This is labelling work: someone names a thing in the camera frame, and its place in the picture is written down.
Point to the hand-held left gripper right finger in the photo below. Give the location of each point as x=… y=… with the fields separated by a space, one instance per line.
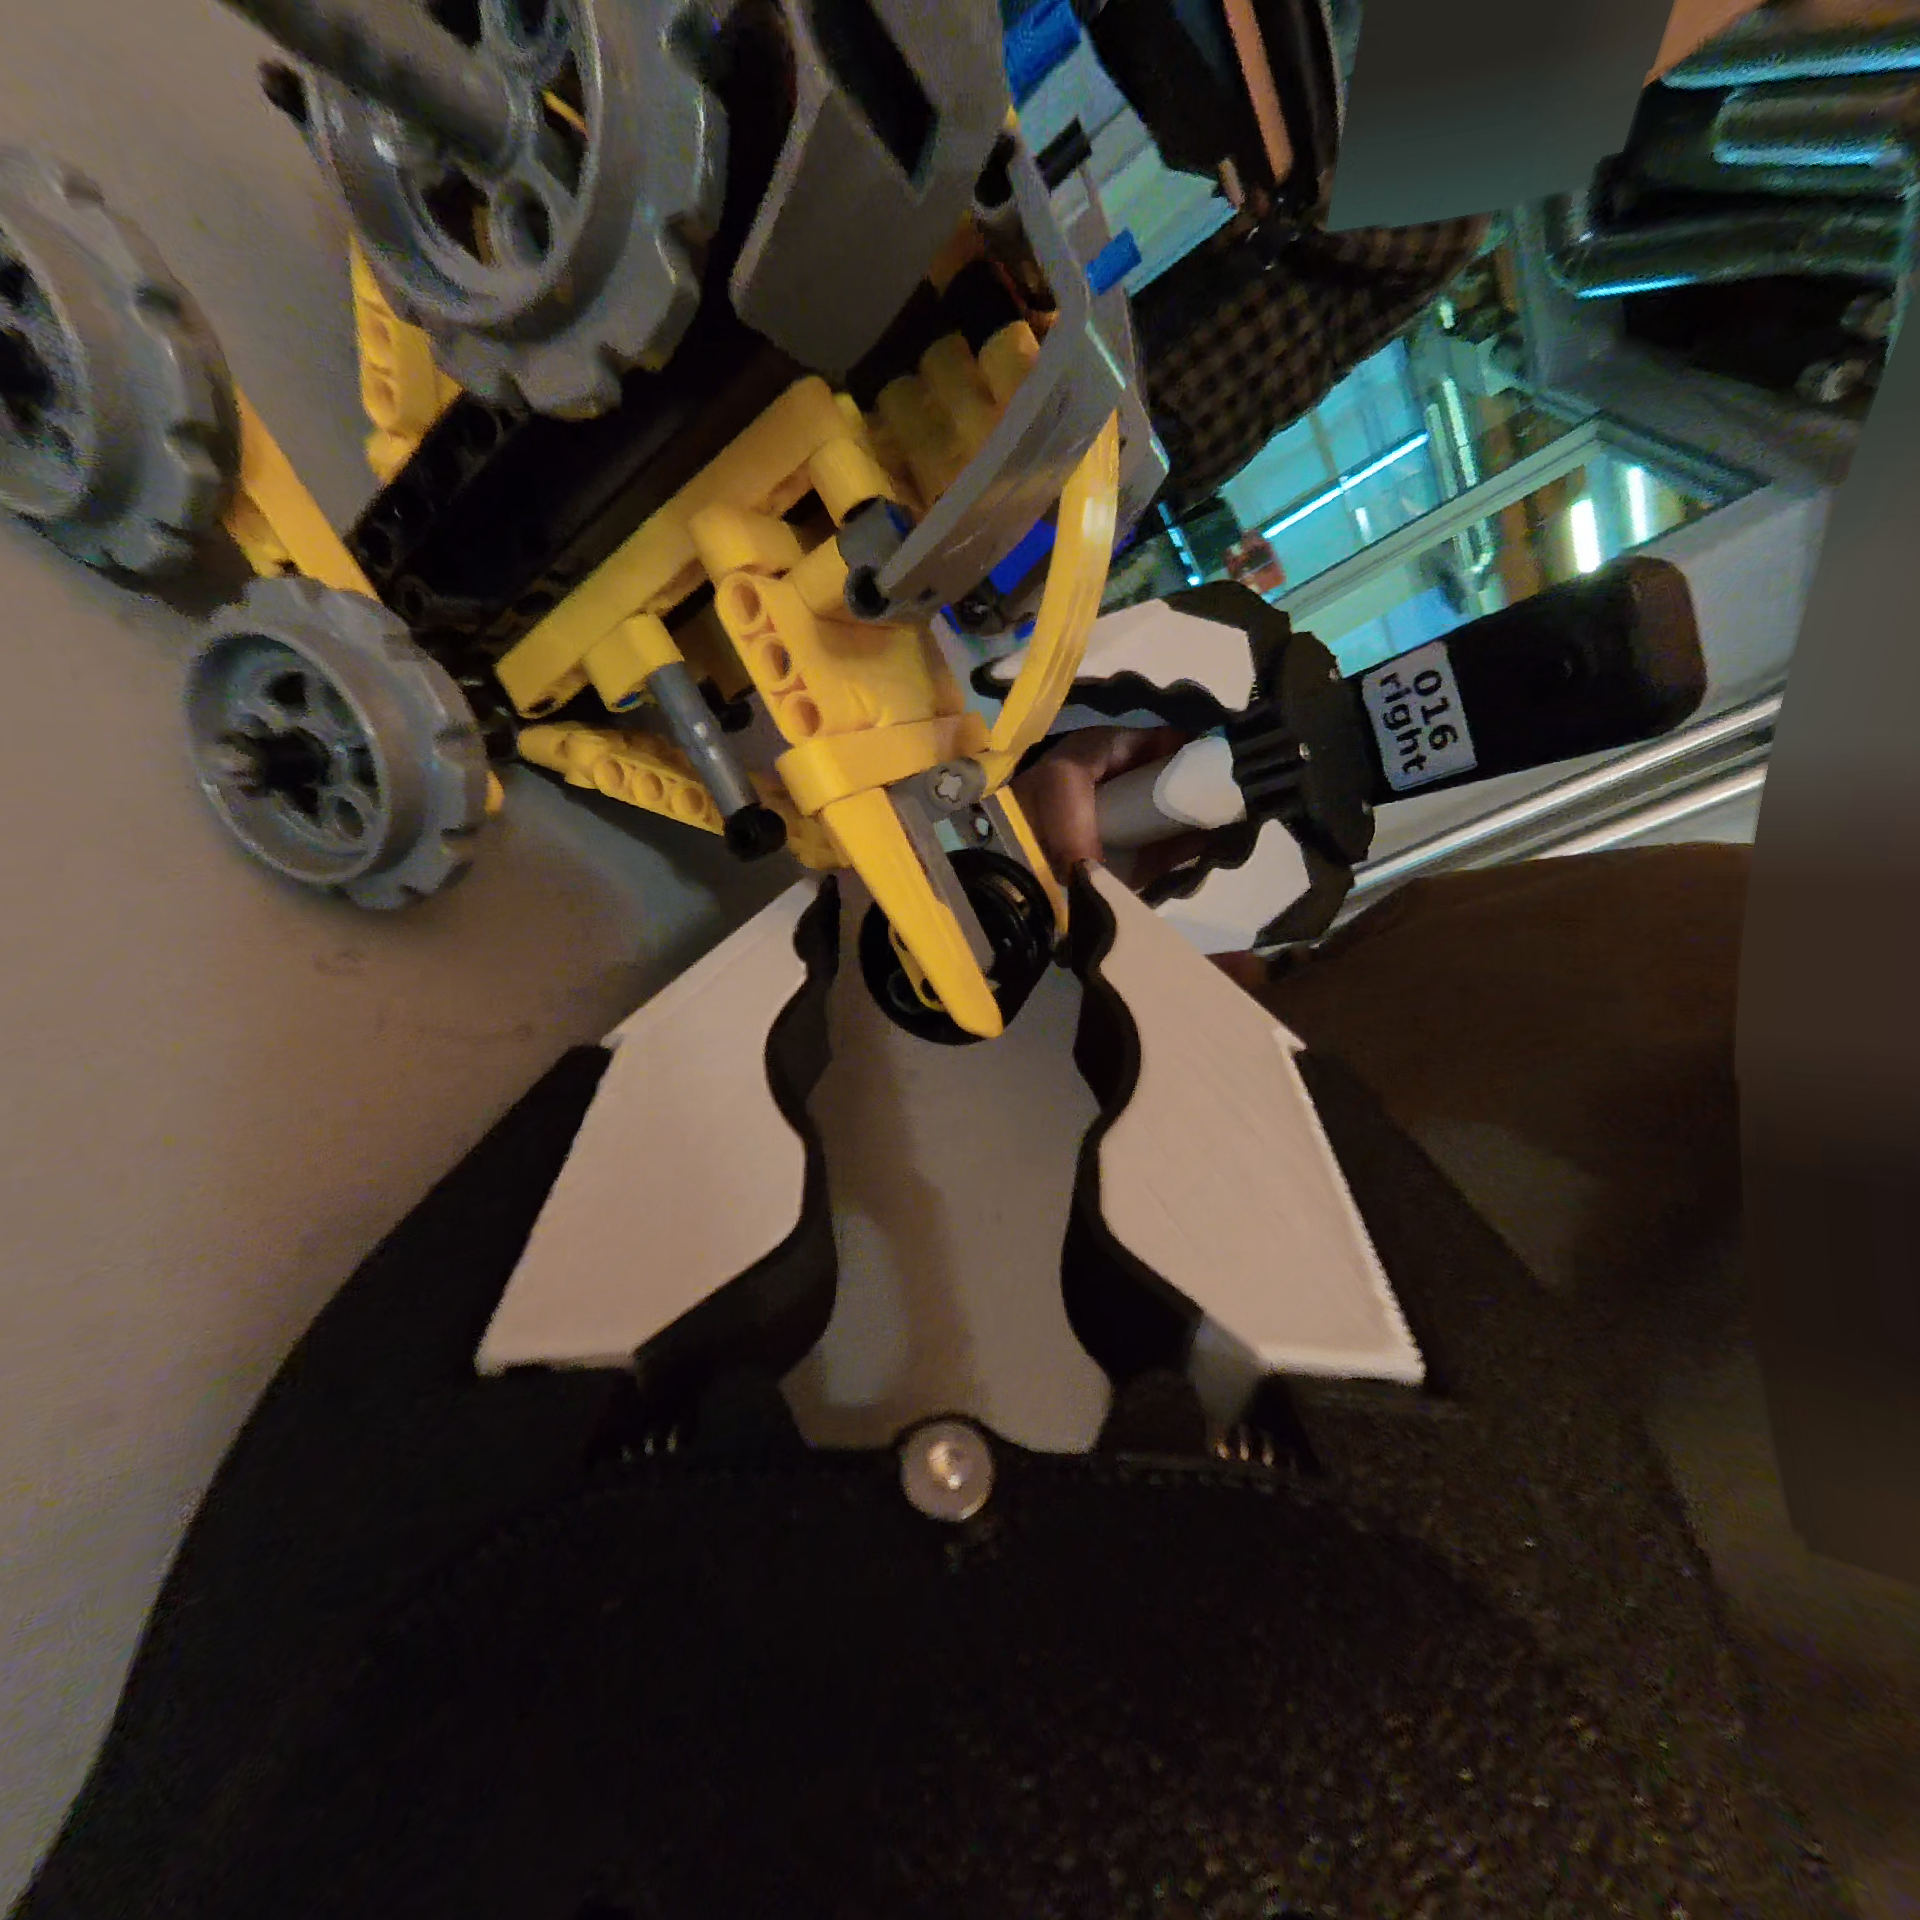
x=1242 y=1201

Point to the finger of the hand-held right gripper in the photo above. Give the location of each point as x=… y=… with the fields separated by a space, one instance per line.
x=1155 y=653
x=1213 y=908

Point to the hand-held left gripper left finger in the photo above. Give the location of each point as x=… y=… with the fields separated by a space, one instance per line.
x=658 y=1201

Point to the yellow toy building-block vehicle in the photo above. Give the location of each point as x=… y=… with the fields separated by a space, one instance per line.
x=749 y=596

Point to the person's right hand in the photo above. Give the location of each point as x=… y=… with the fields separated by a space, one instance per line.
x=1073 y=814

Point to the checked cloth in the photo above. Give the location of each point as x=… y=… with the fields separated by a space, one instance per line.
x=1308 y=342

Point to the dark device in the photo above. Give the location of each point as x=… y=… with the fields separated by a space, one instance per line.
x=1168 y=71

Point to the wooden board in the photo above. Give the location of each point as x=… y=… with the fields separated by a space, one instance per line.
x=1268 y=71

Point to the aluminium rail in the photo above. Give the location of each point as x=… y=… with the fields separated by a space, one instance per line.
x=1653 y=799

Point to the metal machine frame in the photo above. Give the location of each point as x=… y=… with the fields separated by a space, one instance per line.
x=1721 y=179

